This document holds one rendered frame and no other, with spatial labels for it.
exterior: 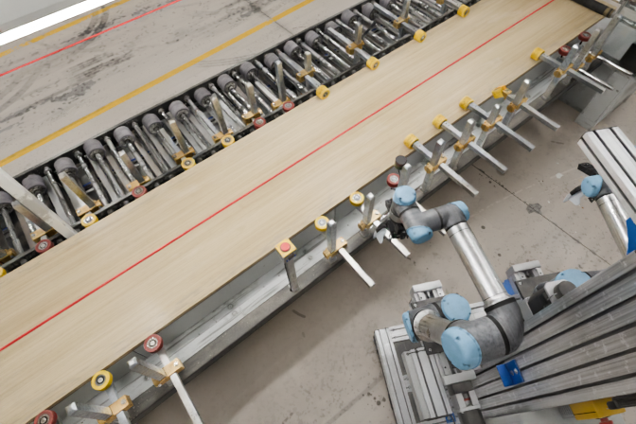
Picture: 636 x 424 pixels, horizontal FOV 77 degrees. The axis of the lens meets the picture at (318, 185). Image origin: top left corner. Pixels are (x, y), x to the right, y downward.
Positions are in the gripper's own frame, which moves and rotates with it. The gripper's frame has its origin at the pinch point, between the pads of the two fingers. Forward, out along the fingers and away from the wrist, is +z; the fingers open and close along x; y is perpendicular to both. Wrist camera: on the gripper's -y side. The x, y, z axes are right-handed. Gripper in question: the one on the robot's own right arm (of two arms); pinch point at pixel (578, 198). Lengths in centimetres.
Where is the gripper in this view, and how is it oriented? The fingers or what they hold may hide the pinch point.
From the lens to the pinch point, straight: 205.5
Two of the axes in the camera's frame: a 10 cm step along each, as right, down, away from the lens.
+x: 9.8, -1.8, 0.8
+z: 0.3, 5.5, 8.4
